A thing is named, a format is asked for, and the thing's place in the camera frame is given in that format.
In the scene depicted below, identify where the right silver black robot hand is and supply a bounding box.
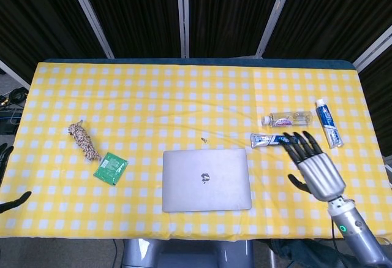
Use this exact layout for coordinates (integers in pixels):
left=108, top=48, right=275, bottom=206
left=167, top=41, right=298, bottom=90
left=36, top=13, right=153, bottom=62
left=282, top=130, right=347, bottom=202

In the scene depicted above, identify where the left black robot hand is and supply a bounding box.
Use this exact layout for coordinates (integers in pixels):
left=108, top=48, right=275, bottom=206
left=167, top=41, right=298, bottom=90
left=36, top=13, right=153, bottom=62
left=0, top=144, right=32, bottom=215

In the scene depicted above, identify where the grey laptop computer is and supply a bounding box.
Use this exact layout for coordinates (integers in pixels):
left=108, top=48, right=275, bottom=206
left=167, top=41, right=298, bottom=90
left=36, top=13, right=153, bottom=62
left=162, top=148, right=253, bottom=213

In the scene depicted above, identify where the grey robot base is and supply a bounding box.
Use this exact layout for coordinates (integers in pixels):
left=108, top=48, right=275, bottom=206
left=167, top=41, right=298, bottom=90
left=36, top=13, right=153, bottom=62
left=121, top=238, right=255, bottom=268

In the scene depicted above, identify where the blue white toothpaste tube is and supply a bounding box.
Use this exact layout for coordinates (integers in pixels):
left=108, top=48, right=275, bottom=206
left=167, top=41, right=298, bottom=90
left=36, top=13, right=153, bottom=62
left=250, top=132, right=300, bottom=149
left=315, top=98, right=344, bottom=150

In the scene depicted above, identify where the clear plastic water bottle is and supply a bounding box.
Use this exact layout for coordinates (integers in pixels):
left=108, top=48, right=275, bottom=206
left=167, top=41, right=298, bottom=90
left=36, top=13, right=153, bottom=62
left=261, top=110, right=314, bottom=127

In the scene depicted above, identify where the green foil packet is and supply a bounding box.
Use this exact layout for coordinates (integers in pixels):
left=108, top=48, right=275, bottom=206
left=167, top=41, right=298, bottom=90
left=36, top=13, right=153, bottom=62
left=93, top=152, right=129, bottom=187

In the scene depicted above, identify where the yellow white checkered tablecloth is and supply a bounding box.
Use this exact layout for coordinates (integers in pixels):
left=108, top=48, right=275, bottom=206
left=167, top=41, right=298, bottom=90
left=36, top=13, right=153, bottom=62
left=0, top=61, right=392, bottom=240

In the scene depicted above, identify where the black cable bundle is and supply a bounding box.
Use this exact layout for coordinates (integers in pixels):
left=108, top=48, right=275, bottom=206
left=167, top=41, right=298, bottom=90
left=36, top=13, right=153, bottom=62
left=0, top=86, right=29, bottom=126

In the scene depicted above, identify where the thin black cable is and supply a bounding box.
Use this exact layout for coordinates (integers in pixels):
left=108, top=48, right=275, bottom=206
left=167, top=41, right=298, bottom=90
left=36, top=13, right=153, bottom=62
left=330, top=217, right=339, bottom=268

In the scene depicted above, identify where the braided rope bundle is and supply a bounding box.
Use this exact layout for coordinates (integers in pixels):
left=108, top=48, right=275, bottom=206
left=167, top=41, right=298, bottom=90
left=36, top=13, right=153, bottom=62
left=67, top=121, right=102, bottom=161

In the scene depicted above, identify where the white partition frame post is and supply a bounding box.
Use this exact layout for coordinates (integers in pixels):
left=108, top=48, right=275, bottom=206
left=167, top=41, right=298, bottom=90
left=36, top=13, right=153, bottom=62
left=176, top=0, right=190, bottom=59
left=255, top=0, right=298, bottom=58
left=352, top=25, right=392, bottom=73
left=0, top=59, right=31, bottom=91
left=64, top=0, right=115, bottom=59

